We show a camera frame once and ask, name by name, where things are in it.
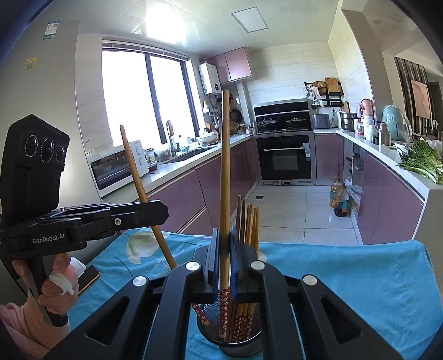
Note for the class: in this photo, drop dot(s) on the pink thermos jug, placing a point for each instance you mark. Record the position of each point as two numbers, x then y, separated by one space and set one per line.
367 108

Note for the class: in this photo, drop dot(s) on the black range hood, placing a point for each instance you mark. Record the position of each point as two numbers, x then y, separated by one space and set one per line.
282 109

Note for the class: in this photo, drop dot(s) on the white plastic bag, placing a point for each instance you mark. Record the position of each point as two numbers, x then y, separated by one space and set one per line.
354 194

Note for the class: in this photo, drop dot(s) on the framed wall picture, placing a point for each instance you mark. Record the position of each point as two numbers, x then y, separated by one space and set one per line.
421 98

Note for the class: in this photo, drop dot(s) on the green countertop appliance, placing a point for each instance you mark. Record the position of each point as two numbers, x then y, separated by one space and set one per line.
394 119

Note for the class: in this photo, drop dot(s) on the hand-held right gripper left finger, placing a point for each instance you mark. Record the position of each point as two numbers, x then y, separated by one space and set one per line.
214 271

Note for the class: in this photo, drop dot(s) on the blue floral tablecloth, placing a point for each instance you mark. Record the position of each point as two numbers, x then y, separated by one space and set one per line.
328 270

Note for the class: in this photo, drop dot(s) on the grey refrigerator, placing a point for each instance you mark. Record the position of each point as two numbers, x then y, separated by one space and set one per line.
41 86

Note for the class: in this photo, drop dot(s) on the steel thermos bottle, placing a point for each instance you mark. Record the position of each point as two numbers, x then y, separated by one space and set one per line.
383 135

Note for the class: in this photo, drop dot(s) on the yellow oil bottle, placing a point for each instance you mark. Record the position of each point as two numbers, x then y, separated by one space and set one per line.
334 194

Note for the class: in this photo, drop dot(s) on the person's left forearm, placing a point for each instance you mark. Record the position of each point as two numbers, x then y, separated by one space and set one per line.
20 332

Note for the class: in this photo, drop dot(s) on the red-tipped wooden chopstick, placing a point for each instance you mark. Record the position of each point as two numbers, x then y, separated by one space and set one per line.
133 166
225 173

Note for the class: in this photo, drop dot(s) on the oil bottles on floor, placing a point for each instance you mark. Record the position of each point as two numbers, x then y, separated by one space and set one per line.
341 204

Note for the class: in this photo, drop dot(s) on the bunch of leafy greens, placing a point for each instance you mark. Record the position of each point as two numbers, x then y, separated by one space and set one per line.
420 161

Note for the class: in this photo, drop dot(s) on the steel sink faucet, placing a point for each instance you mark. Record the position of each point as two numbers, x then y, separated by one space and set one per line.
170 133

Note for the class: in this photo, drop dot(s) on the pink wall cabinet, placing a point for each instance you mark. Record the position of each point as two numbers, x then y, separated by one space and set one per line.
233 65

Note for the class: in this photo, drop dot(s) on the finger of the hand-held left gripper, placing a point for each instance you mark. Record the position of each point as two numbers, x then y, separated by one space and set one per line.
103 208
145 216

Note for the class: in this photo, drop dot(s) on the black built-in oven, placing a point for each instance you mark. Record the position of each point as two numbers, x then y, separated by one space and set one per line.
285 159

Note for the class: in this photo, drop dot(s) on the bundle of wooden chopsticks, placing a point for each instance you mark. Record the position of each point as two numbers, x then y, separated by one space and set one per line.
249 228

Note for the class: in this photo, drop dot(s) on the black wall rack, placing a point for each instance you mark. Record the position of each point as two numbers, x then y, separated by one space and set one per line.
328 91

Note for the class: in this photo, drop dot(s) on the pink base cabinets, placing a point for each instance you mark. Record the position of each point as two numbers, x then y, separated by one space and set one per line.
387 200
187 194

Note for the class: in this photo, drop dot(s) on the black mesh utensil holder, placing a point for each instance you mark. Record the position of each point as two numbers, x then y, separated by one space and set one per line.
242 349

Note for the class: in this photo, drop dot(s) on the white water heater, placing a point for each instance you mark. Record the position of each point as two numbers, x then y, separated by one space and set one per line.
210 79

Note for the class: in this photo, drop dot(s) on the ceiling light panel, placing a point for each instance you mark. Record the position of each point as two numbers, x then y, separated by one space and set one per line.
249 20

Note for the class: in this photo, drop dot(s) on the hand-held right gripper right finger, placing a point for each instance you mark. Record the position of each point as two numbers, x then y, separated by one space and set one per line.
235 273

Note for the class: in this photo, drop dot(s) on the white toaster oven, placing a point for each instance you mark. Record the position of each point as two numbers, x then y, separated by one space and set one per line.
107 169

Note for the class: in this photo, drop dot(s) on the white bowl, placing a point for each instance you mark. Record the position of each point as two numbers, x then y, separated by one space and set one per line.
207 139

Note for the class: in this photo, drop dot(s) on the smartphone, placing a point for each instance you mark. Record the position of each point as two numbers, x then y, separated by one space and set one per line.
89 278

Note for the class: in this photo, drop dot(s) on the tall steel pot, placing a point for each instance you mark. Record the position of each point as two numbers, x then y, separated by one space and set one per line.
348 121

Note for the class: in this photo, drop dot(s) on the kitchen window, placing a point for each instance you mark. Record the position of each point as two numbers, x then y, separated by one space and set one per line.
128 97

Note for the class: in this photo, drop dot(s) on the person's left hand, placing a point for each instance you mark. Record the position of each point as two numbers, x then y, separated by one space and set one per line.
62 277

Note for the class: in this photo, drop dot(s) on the hanging black pan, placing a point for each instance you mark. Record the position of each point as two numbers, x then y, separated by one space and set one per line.
235 115

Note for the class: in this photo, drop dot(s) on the lidded cooking pot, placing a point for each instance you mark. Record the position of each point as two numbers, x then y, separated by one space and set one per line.
267 124
296 122

